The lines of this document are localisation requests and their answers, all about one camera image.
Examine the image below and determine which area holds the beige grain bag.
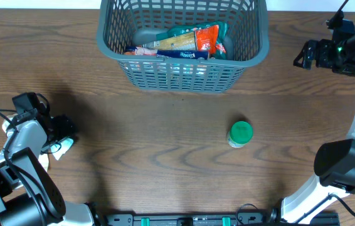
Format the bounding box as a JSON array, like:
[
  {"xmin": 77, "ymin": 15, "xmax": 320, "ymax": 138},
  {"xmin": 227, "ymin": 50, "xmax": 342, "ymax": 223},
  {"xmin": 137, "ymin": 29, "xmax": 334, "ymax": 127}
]
[{"xmin": 1, "ymin": 122, "xmax": 50, "ymax": 172}]

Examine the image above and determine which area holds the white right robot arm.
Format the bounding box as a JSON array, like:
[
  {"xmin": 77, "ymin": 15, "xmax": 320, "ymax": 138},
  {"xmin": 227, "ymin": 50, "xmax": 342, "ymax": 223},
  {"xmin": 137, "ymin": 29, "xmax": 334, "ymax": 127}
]
[{"xmin": 265, "ymin": 10, "xmax": 355, "ymax": 225}]

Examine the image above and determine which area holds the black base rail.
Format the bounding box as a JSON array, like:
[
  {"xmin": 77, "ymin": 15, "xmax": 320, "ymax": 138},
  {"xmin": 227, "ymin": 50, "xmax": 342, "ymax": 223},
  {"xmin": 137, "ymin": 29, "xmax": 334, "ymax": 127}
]
[{"xmin": 95, "ymin": 207, "xmax": 341, "ymax": 226}]

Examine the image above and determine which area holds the grey plastic basket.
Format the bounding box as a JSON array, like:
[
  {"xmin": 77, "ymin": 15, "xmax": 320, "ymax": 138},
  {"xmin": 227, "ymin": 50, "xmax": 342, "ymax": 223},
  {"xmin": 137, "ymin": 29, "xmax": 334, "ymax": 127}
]
[{"xmin": 97, "ymin": 0, "xmax": 269, "ymax": 93}]

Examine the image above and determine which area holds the green lid jar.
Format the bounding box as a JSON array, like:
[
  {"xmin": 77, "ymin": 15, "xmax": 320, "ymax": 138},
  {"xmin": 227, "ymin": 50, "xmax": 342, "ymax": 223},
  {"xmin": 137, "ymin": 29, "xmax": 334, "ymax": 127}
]
[{"xmin": 227, "ymin": 121, "xmax": 253, "ymax": 148}]

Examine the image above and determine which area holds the green Nescafe coffee bag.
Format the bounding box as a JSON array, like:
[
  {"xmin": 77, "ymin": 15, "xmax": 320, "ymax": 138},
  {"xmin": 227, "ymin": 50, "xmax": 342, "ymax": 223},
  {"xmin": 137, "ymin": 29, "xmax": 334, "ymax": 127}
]
[{"xmin": 164, "ymin": 21, "xmax": 229, "ymax": 60}]

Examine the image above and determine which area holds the light teal small pouch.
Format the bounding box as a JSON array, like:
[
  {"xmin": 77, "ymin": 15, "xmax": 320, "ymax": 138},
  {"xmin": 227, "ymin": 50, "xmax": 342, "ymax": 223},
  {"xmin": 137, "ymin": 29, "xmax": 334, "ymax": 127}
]
[{"xmin": 50, "ymin": 137, "xmax": 74, "ymax": 161}]

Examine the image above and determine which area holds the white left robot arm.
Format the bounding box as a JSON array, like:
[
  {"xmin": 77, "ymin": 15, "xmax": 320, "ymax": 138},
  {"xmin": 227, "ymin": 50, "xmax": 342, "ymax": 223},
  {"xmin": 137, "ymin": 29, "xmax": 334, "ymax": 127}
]
[{"xmin": 0, "ymin": 92, "xmax": 107, "ymax": 226}]

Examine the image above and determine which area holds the orange spaghetti packet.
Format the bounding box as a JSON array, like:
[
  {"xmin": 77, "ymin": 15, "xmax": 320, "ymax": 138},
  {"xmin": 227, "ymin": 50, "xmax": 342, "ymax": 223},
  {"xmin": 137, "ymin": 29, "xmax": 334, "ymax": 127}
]
[{"xmin": 142, "ymin": 25, "xmax": 219, "ymax": 54}]

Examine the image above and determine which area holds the colourful tissue pack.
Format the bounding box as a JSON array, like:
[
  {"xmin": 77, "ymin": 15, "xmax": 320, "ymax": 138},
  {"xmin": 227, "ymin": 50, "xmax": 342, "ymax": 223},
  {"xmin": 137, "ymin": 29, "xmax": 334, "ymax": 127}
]
[{"xmin": 124, "ymin": 46, "xmax": 209, "ymax": 60}]

